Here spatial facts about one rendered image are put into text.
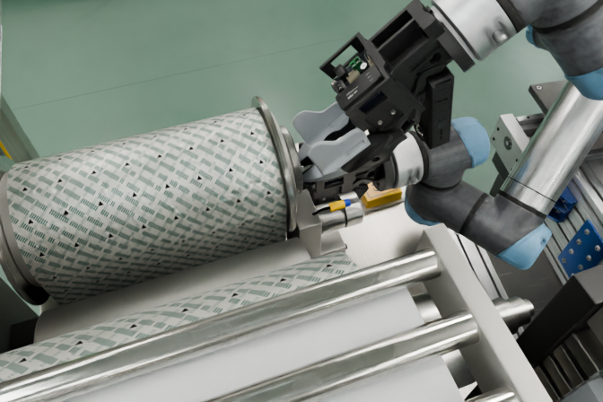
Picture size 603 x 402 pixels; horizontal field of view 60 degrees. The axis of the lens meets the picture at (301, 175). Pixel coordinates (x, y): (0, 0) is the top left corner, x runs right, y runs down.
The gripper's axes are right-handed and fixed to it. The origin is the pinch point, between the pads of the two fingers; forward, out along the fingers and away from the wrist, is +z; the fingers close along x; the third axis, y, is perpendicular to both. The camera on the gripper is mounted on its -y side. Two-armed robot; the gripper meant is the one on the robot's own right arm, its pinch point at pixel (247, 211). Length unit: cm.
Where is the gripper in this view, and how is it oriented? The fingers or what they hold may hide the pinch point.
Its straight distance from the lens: 71.4
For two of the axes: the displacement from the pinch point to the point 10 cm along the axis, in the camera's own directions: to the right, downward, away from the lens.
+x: 3.3, 7.4, -5.9
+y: 0.0, -6.2, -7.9
